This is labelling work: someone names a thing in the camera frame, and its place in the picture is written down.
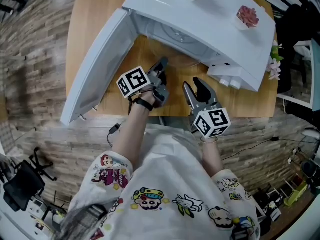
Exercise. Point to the white desk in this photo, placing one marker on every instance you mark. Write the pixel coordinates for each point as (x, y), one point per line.
(313, 71)

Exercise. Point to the person's right forearm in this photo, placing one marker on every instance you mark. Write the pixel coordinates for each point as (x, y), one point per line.
(211, 156)

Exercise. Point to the person's grey trousers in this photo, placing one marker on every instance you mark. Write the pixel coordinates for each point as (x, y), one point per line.
(175, 124)

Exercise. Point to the white microwave door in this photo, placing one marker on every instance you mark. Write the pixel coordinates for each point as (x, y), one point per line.
(100, 64)

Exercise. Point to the white microwave oven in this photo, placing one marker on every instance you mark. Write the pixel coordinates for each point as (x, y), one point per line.
(212, 24)

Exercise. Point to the gold bangle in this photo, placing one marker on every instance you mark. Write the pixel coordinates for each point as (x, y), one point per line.
(208, 141)

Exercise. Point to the person's left forearm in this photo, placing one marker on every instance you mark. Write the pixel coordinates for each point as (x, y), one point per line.
(130, 136)

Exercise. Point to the black office chair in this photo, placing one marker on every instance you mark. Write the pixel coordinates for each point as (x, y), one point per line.
(22, 184)
(292, 46)

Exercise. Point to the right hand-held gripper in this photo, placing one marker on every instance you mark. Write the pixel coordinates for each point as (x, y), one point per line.
(212, 122)

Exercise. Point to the black wristband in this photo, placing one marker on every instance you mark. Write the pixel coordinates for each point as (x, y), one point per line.
(143, 104)

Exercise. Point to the round glass turntable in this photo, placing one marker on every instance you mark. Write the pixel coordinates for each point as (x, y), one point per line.
(182, 56)

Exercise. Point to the lime green rack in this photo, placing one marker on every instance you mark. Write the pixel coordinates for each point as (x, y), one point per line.
(296, 195)

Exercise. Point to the white cartoon print shirt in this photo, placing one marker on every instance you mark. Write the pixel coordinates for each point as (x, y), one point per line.
(170, 179)

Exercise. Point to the red succulent in white pot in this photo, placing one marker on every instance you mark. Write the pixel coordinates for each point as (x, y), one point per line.
(247, 17)

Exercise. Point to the grey checkered box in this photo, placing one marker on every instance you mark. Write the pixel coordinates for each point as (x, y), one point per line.
(6, 139)

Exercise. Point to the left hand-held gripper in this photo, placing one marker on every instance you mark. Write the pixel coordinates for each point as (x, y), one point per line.
(132, 81)

